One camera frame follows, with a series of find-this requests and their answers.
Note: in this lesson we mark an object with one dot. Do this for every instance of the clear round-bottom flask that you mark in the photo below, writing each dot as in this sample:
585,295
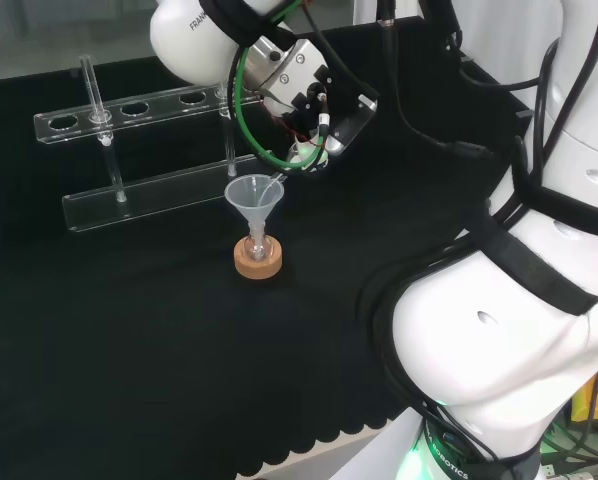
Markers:
257,252

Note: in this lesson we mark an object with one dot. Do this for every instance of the translucent plastic funnel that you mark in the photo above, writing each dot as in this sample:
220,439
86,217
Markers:
239,200

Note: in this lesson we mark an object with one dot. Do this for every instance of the clear acrylic funnel stand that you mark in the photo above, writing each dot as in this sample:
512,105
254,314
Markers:
154,197

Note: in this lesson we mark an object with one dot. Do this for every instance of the black cloth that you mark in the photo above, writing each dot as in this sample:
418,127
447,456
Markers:
129,325

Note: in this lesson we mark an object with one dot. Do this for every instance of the grey cloth clip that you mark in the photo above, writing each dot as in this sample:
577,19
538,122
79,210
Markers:
525,114

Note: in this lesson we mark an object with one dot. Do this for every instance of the yellow stop button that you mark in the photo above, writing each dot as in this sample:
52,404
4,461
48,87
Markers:
586,405

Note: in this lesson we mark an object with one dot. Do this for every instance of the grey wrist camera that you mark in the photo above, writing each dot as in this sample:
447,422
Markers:
354,120

